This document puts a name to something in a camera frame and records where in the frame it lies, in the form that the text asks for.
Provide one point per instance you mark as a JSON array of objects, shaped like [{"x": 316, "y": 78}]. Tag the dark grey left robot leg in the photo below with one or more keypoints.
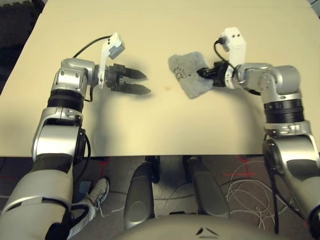
[{"x": 140, "y": 190}]

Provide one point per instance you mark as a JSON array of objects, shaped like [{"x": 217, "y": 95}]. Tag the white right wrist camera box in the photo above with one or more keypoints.
[{"x": 237, "y": 47}]

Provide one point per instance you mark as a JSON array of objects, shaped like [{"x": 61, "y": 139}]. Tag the grey blue rag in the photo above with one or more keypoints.
[{"x": 190, "y": 82}]

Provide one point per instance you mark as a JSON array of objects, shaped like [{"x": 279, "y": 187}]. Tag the dark grey right robot leg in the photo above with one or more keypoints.
[{"x": 207, "y": 187}]

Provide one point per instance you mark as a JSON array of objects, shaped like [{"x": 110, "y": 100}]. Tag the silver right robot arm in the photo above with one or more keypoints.
[{"x": 287, "y": 77}]

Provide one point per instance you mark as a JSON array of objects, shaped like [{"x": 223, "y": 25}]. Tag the black foam mat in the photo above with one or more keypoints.
[{"x": 15, "y": 25}]

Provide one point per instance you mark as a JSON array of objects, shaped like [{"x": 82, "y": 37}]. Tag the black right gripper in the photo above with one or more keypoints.
[{"x": 219, "y": 73}]

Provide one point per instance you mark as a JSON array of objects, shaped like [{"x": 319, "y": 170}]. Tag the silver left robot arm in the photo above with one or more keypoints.
[{"x": 57, "y": 135}]

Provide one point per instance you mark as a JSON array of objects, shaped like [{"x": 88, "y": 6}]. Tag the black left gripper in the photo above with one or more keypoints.
[{"x": 113, "y": 77}]

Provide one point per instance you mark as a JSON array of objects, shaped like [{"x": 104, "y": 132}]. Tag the grey white sneaker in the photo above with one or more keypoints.
[{"x": 100, "y": 191}]

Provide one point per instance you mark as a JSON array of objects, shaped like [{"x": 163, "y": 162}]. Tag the brown water spot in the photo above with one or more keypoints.
[{"x": 168, "y": 87}]

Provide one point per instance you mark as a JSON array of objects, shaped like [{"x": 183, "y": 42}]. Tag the blue grey foot pedal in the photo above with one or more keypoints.
[{"x": 85, "y": 187}]

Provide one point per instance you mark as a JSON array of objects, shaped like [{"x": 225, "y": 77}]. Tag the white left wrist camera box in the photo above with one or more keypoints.
[{"x": 103, "y": 55}]

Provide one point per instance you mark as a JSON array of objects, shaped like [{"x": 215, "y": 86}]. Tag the dark grey robot leg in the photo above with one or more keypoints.
[
  {"x": 207, "y": 187},
  {"x": 140, "y": 190}
]

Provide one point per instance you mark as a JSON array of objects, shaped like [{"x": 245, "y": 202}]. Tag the pale grey robot torso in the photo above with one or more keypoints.
[{"x": 175, "y": 227}]

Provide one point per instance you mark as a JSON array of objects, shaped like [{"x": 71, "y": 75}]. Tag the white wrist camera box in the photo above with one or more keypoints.
[
  {"x": 103, "y": 55},
  {"x": 237, "y": 47}
]

